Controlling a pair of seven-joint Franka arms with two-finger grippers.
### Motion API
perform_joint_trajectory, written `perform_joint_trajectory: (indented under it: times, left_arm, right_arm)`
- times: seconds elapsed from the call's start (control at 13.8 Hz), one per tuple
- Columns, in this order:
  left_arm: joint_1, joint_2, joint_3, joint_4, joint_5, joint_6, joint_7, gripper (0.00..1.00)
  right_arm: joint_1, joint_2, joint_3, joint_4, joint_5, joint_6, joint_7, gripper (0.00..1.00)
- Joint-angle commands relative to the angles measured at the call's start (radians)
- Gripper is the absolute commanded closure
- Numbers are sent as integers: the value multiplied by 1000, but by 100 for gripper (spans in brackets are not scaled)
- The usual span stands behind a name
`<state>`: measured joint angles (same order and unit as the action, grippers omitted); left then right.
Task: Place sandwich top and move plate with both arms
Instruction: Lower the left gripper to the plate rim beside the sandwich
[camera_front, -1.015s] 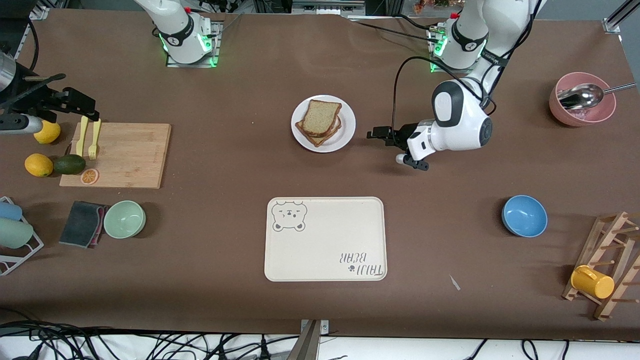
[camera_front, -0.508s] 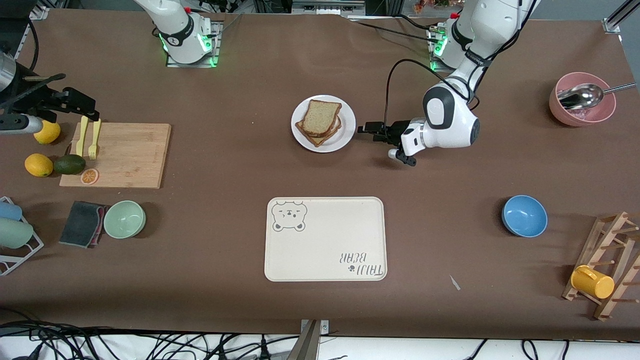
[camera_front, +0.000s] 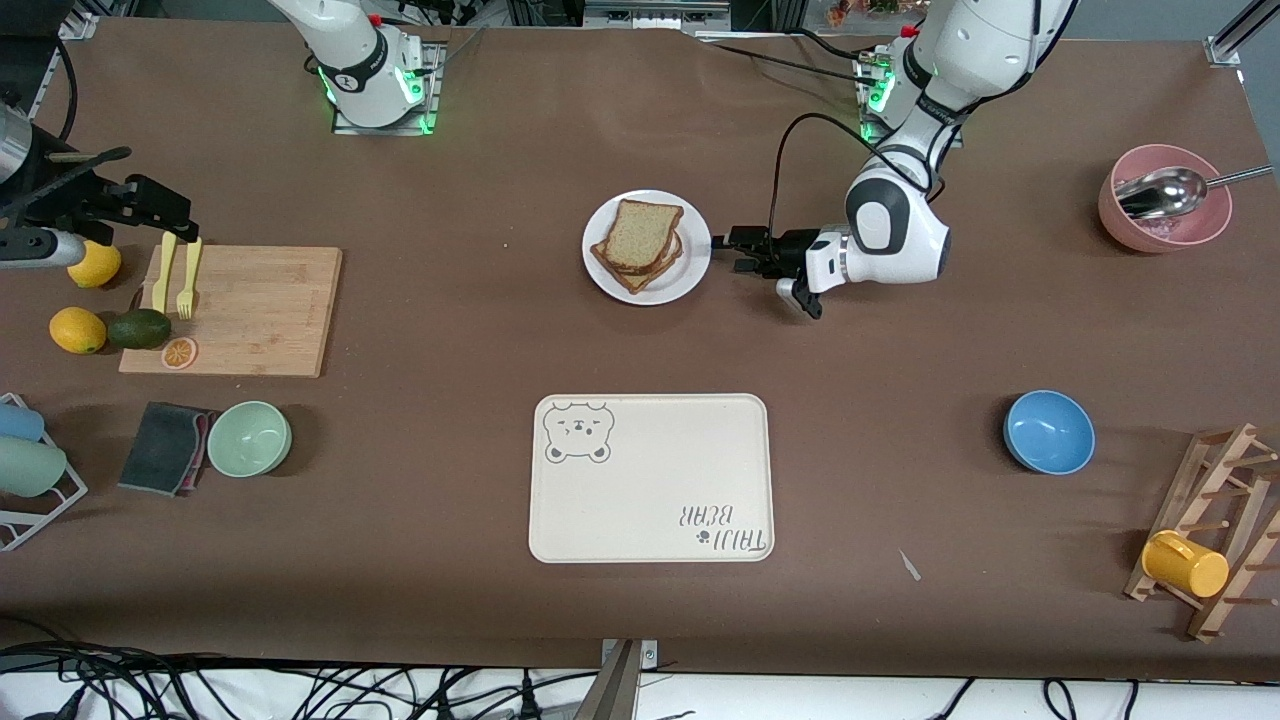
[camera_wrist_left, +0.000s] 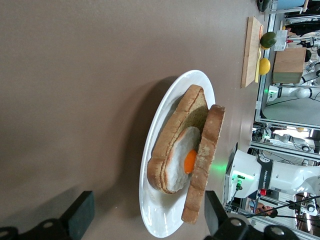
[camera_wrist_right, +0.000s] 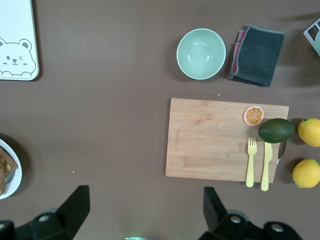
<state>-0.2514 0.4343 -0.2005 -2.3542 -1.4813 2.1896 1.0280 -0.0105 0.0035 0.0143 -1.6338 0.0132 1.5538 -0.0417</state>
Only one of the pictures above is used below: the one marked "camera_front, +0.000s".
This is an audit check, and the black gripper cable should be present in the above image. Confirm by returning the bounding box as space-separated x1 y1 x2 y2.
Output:
766 112 946 241
52 40 83 143

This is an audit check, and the folded grey cloth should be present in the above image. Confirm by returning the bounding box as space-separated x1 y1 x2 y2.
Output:
118 402 216 497

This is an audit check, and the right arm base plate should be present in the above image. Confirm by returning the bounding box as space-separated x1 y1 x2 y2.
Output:
332 42 443 136

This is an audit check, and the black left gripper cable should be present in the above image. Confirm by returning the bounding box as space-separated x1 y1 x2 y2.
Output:
766 112 946 241

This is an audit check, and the grey metal box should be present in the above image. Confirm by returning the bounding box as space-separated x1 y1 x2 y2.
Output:
583 0 733 31

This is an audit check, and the cream bear print tray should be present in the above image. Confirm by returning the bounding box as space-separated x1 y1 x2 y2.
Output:
528 393 775 564

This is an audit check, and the pale green bowl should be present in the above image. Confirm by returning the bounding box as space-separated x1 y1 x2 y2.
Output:
207 401 293 478

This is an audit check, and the pink bowl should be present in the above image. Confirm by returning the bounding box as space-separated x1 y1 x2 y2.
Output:
1098 145 1233 254

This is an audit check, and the black table cable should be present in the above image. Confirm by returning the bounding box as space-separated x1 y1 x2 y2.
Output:
695 35 876 81

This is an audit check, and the black floor cable bundle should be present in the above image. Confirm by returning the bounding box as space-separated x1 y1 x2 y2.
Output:
0 640 601 720

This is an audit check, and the green avocado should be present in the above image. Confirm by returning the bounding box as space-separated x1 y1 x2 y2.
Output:
106 308 173 351

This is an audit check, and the yellow mug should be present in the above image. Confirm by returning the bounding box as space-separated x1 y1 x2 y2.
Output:
1141 530 1230 599

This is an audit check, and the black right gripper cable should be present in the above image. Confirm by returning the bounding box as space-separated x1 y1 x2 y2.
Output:
52 40 83 143

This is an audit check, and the white round plate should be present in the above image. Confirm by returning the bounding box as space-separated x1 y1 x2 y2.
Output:
582 189 713 306

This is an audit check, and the blue bowl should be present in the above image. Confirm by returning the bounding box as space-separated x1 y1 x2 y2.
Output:
1003 390 1096 475

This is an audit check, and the wooden mug rack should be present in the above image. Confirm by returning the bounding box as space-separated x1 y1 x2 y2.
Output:
1124 422 1280 643

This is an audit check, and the light blue cup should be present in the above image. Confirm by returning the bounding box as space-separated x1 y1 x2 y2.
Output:
0 402 46 443

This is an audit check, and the brown crust bread slice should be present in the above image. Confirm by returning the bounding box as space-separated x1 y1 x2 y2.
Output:
590 233 686 295
603 199 687 271

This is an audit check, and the yellow plastic knife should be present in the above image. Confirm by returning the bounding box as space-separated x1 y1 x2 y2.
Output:
152 233 177 314

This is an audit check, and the white wire rack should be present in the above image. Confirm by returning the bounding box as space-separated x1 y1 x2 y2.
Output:
0 393 89 553

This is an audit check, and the yellow plastic fork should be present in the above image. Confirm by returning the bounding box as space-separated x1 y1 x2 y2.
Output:
177 237 203 321

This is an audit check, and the yellow lemon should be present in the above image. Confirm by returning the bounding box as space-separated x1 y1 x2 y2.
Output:
49 307 108 355
68 242 123 289

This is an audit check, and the metal spoon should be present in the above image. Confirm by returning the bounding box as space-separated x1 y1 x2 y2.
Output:
1115 165 1276 221

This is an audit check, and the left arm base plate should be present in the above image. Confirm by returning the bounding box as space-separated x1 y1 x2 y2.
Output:
855 55 966 149

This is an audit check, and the wooden cutting board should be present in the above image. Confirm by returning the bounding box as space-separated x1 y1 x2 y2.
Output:
119 246 344 379

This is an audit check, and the pale green cup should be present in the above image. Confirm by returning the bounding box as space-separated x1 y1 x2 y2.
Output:
0 436 68 499

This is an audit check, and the metal clamp bracket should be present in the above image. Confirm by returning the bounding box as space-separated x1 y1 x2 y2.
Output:
573 638 659 720

